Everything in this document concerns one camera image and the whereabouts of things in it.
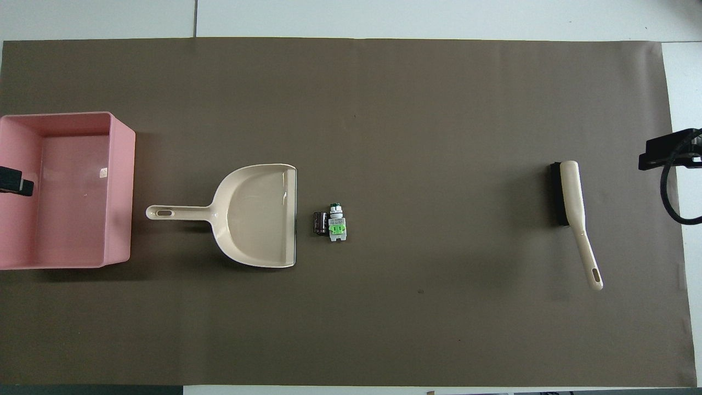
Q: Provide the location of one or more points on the cream hand brush black bristles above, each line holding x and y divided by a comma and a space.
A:
573, 192

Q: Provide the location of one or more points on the green and white push-button switch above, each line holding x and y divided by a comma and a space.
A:
337, 227

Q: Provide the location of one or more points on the cream plastic dustpan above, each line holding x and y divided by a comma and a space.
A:
258, 214

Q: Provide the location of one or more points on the pink plastic bin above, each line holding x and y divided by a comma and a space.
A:
71, 219

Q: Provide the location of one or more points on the dark cylindrical capacitor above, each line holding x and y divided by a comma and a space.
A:
320, 223

